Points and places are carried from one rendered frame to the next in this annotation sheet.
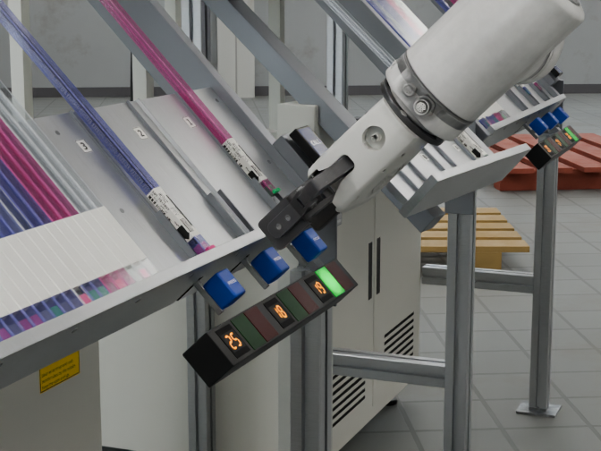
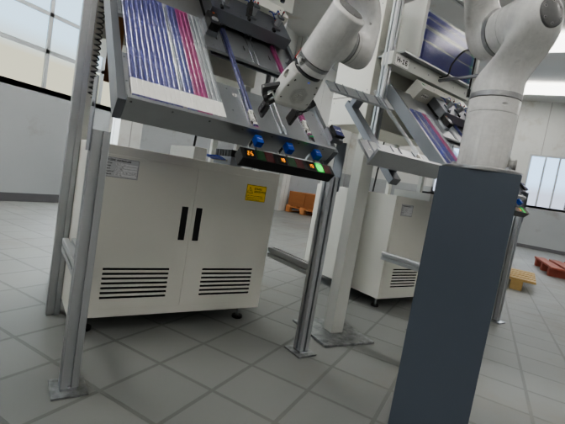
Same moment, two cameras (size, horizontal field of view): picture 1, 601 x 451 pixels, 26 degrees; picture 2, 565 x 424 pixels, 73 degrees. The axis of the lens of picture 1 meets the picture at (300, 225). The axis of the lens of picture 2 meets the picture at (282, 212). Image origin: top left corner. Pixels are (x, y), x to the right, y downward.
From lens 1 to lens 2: 0.79 m
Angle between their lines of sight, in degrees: 33
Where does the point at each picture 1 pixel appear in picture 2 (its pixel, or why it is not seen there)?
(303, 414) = (319, 226)
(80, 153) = (230, 95)
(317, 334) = (326, 197)
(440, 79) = (306, 48)
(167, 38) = not seen: hidden behind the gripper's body
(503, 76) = (325, 45)
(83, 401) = (264, 212)
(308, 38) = not seen: hidden behind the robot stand
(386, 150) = (288, 76)
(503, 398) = not seen: hidden behind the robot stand
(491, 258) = (518, 283)
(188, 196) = (268, 121)
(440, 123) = (306, 66)
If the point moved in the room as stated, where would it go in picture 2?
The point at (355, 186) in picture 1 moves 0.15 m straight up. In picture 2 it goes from (279, 91) to (289, 28)
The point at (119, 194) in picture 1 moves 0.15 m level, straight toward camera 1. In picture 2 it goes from (236, 107) to (206, 93)
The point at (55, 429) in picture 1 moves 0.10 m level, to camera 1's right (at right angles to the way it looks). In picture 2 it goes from (249, 214) to (269, 219)
